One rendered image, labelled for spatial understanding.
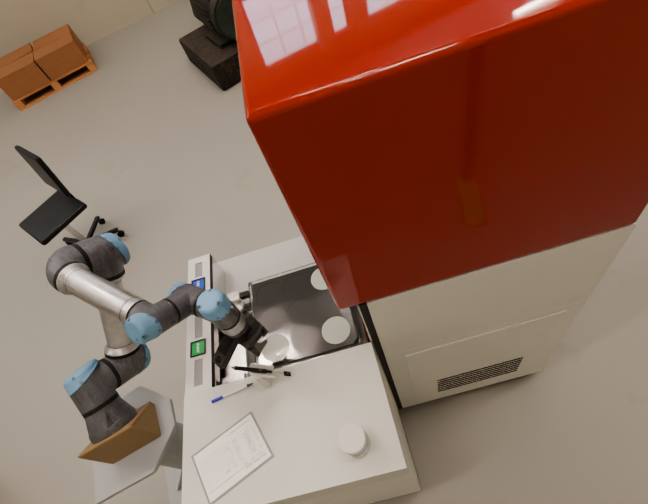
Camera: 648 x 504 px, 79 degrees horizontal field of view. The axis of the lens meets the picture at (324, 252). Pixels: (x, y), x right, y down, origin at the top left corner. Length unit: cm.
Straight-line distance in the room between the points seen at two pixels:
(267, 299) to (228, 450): 52
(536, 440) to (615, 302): 84
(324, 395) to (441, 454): 102
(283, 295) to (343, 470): 63
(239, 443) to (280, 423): 13
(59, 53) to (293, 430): 585
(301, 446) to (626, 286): 194
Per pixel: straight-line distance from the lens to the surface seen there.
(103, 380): 152
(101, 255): 136
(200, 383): 140
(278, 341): 140
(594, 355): 237
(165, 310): 106
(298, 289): 146
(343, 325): 135
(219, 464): 129
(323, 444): 120
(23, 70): 652
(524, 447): 217
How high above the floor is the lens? 211
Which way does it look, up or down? 53 degrees down
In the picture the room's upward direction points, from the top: 24 degrees counter-clockwise
